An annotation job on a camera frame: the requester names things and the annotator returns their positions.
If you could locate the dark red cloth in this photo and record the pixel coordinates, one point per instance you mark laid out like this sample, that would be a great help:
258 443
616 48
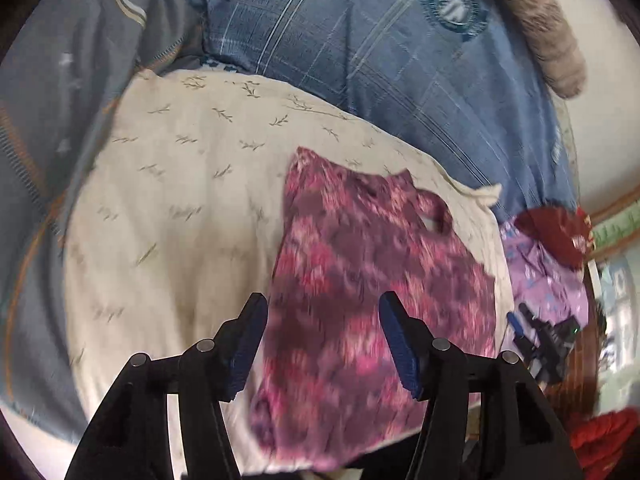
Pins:
557 232

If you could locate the wooden furniture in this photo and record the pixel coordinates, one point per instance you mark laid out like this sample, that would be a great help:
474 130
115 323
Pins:
575 395

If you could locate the cream leaf-print blanket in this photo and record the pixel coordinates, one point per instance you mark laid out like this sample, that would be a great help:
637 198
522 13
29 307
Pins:
175 210

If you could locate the blue plaid quilt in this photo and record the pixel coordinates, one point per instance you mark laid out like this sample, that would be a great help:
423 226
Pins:
380 60

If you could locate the beige fuzzy blanket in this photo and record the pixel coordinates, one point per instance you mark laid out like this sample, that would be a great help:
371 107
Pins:
540 25

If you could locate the bright red cloth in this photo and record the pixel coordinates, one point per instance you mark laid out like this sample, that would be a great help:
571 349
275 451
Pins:
602 435

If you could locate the grey striped blanket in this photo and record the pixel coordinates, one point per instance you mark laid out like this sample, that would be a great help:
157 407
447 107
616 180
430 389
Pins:
55 135

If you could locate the magenta floral shirt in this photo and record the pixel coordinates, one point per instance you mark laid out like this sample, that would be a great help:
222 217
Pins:
360 280

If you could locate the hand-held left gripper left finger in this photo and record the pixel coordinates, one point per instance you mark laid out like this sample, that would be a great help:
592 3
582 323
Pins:
247 345

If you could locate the lilac floral garment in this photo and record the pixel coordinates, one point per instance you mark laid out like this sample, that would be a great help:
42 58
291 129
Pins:
542 280

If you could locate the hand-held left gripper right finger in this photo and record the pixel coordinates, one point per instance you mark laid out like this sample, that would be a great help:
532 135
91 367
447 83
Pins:
400 347

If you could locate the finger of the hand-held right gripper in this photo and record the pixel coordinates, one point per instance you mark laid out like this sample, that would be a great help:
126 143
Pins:
530 316
516 324

